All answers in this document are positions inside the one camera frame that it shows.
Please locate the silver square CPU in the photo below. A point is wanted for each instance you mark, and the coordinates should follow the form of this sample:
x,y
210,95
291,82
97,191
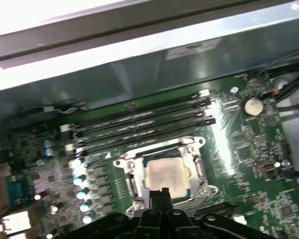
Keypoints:
x,y
167,174

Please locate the green motherboard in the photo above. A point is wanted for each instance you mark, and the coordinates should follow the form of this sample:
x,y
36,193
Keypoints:
x,y
251,149

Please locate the metal socket locking lever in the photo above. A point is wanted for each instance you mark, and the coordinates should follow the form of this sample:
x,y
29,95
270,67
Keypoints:
x,y
201,168

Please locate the black RAM slot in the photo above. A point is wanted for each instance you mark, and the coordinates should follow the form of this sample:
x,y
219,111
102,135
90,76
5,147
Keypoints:
x,y
219,212
139,128
139,112
139,136
139,119

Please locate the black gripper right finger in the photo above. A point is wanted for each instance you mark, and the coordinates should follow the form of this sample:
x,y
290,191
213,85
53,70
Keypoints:
x,y
168,199

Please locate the black open PC case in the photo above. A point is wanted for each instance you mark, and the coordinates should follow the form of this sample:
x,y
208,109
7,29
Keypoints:
x,y
114,82

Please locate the silver coin battery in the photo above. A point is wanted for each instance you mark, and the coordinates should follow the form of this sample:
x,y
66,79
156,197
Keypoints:
x,y
253,105

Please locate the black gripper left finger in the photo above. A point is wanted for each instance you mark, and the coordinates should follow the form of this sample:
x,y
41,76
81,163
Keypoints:
x,y
155,199

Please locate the CPU socket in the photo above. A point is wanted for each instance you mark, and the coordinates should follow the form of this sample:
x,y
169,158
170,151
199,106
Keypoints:
x,y
122,164

